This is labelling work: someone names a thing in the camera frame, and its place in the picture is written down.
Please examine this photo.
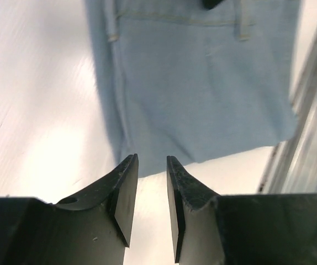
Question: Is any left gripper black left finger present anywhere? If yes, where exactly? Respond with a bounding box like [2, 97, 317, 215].
[0, 155, 139, 264]

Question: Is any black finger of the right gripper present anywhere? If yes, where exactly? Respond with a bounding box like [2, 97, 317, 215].
[201, 0, 223, 10]

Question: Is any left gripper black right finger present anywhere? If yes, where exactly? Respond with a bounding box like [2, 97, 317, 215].
[167, 156, 317, 264]

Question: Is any light denim skirt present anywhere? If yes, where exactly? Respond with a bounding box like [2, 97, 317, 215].
[85, 1, 300, 177]

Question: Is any aluminium extrusion frame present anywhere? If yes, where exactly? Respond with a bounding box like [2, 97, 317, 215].
[257, 0, 317, 195]

